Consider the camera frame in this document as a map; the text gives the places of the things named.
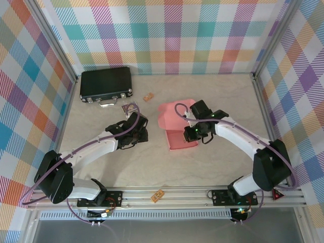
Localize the pink paper box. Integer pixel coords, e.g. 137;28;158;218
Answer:
157;99;199;152

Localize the purple card box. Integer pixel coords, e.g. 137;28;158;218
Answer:
121;101;139;117

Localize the orange small box with print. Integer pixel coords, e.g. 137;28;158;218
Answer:
151;190;165;203

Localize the black briefcase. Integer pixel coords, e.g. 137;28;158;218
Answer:
79;66;134;108

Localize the black electronics board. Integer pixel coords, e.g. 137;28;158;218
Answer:
87;208;113;219
230;207;251;221

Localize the red triangle button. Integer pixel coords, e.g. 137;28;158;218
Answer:
272;188;286;202

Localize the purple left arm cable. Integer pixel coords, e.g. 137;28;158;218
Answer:
19;111;141;226

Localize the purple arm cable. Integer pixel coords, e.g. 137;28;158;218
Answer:
175;103;297;226
19;111;141;226

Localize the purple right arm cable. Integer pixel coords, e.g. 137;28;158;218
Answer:
175;103;297;226

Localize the aluminium side rail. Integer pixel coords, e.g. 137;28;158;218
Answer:
44;78;78;189
252;73;291;187

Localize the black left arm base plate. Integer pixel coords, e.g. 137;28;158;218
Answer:
76;190;124;209

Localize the grey slotted cable duct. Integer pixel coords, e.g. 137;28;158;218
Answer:
39;209;232;221

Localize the aluminium front frame rail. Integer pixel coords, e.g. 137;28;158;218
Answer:
27;186;308;210

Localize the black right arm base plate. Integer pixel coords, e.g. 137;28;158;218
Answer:
211;189;259;206

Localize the aluminium frame post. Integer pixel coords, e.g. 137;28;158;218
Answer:
27;0;78;83
252;0;299;79

